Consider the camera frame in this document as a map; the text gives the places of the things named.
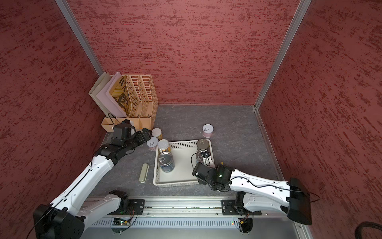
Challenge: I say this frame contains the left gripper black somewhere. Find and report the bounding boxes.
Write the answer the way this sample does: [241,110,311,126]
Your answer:
[123,128,152,151]

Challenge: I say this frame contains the short yellow can white lid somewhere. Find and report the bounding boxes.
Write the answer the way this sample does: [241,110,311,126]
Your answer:
[152,128,163,140]

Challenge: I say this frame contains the tall yellow can white lid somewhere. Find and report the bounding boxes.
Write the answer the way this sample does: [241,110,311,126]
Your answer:
[157,139,171,153]

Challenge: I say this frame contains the dark chopped tomatoes can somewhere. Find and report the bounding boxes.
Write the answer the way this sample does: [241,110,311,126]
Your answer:
[197,138,210,152]

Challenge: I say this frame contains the small pink can back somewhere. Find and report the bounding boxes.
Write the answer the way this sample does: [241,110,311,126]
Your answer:
[202,124,214,138]

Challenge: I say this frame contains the blue Progresso noodle soup can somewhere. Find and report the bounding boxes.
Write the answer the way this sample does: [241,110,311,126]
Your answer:
[196,149,210,166]

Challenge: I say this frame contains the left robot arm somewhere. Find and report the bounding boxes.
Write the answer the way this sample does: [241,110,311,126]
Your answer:
[32,120,152,239]

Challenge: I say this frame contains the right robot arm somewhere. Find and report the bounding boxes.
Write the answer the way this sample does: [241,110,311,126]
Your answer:
[192,163,312,226]

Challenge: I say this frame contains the white perforated plastic basket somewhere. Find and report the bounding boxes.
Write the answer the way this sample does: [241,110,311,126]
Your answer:
[153,139,215,187]

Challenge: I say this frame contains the pink can front left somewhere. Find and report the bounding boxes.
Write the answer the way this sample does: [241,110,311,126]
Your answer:
[146,137,159,152]

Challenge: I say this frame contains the beige oblong case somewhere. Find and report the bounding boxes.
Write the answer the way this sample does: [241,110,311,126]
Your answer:
[139,163,149,184]

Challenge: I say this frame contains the peach plastic file organizer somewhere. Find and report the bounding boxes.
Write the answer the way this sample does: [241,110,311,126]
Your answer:
[101,75,158,132]

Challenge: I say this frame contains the yellow black patterned magazine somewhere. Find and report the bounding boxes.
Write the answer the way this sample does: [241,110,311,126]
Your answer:
[109,76,132,117]

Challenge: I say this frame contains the pink folder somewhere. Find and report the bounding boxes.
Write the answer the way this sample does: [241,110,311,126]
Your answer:
[101,72,127,118]

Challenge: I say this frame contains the beige folder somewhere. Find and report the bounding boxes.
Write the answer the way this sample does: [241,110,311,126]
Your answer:
[89,72,115,116]

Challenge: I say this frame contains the left corner aluminium profile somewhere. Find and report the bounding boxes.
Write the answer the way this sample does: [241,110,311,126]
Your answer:
[55,0,104,76]

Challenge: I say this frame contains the corner aluminium profile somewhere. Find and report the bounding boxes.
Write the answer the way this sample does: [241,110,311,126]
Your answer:
[55,0,104,76]
[254,0,311,112]

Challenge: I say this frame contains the right corner aluminium profile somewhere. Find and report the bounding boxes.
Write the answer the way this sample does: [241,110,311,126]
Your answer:
[254,0,311,112]

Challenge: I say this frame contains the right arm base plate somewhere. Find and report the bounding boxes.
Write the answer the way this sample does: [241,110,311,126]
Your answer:
[221,200,262,216]

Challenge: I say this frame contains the aluminium front rail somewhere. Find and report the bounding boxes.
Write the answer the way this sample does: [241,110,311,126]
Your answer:
[81,196,288,219]

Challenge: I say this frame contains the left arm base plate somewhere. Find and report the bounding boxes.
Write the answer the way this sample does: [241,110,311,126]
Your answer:
[108,199,146,216]

